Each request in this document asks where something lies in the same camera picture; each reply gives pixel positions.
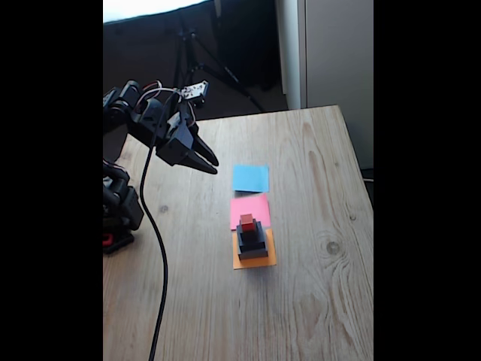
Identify small red cube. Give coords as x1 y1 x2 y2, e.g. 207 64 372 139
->
239 213 258 233

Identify black tripod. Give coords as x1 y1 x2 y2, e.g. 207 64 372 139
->
171 22 268 114

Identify medium black block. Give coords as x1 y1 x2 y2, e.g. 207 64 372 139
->
236 221 268 253

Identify small black cube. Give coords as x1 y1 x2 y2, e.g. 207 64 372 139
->
237 221 262 245

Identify bright white panel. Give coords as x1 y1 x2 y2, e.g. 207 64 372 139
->
103 0 211 23

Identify bare circuit board camera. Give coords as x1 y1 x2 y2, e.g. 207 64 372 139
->
180 79 210 108

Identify blue paper sheet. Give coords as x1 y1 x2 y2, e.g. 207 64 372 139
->
231 164 271 193

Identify white cabinet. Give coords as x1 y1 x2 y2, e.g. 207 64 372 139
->
274 0 374 170

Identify large flat black block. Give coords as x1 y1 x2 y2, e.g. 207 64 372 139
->
237 228 274 261

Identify orange paper sheet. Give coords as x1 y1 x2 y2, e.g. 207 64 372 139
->
231 228 277 271

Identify black camera cable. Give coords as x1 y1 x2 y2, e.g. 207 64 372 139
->
139 89 181 361

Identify pink paper sheet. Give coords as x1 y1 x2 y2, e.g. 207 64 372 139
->
229 193 271 231

